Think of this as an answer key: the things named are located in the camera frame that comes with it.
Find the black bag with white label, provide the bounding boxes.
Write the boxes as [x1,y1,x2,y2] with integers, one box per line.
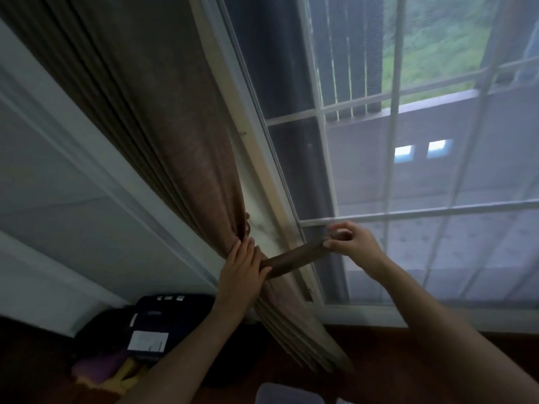
[72,293,271,388]

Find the person's right forearm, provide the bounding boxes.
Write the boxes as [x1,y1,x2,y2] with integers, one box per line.
[366,257,539,404]

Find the grey fabric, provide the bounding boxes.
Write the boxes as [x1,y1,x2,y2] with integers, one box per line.
[254,382,355,404]

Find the white window frame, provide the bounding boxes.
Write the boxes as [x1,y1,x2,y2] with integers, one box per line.
[187,0,539,334]

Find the person's left hand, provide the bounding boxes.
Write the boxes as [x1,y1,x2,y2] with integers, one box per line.
[215,237,273,323]

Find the white window security grille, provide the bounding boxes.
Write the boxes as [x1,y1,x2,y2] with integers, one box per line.
[264,0,539,300]

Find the purple cloth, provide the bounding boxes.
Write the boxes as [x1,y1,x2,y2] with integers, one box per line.
[71,352,128,380]

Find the brown curtain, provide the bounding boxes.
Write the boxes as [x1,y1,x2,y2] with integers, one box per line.
[0,0,355,373]

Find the brown curtain tieback strap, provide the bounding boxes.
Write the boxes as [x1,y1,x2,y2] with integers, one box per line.
[259,236,353,279]

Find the yellow cloth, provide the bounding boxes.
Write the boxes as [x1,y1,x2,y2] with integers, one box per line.
[100,357,149,395]

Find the person's right hand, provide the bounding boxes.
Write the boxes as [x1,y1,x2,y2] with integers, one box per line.
[323,221,389,272]

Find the grey building outside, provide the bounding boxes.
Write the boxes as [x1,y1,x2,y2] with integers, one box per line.
[324,82,539,303]

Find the dark slatted fence outside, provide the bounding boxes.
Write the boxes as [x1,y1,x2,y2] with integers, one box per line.
[307,0,385,121]

